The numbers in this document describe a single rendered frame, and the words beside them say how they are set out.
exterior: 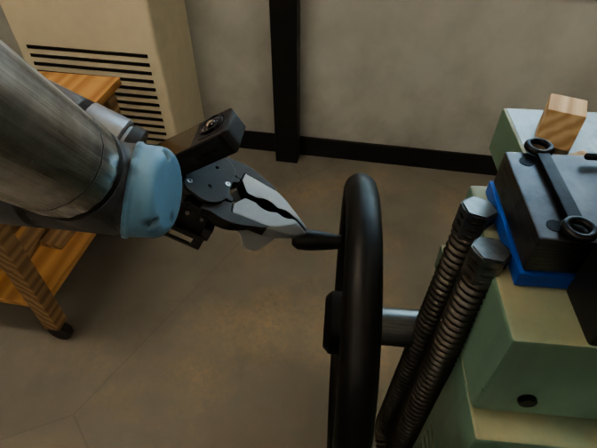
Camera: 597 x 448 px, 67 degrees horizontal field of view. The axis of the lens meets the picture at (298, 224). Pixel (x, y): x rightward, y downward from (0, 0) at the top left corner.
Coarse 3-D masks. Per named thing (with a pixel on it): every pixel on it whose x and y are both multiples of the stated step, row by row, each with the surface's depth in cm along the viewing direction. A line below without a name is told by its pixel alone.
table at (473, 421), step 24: (504, 120) 54; (528, 120) 53; (504, 144) 54; (576, 144) 49; (456, 384) 35; (480, 432) 30; (504, 432) 30; (528, 432) 30; (552, 432) 30; (576, 432) 30
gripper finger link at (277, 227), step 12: (240, 204) 48; (252, 204) 48; (252, 216) 47; (264, 216) 48; (276, 216) 49; (276, 228) 48; (288, 228) 49; (300, 228) 50; (252, 240) 51; (264, 240) 51
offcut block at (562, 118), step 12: (552, 96) 49; (564, 96) 49; (552, 108) 47; (564, 108) 47; (576, 108) 47; (540, 120) 50; (552, 120) 47; (564, 120) 47; (576, 120) 46; (540, 132) 49; (552, 132) 48; (564, 132) 47; (576, 132) 47; (564, 144) 48
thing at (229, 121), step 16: (224, 112) 44; (192, 128) 45; (208, 128) 42; (224, 128) 41; (240, 128) 43; (160, 144) 47; (176, 144) 45; (192, 144) 42; (208, 144) 42; (224, 144) 41; (240, 144) 44; (192, 160) 43; (208, 160) 43
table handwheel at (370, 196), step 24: (360, 192) 36; (360, 216) 33; (360, 240) 32; (360, 264) 31; (336, 288) 56; (360, 288) 30; (336, 312) 41; (360, 312) 30; (384, 312) 42; (408, 312) 43; (336, 336) 41; (360, 336) 29; (384, 336) 42; (408, 336) 42; (336, 360) 54; (360, 360) 29; (336, 384) 52; (360, 384) 29; (336, 408) 31; (360, 408) 29; (336, 432) 31; (360, 432) 30
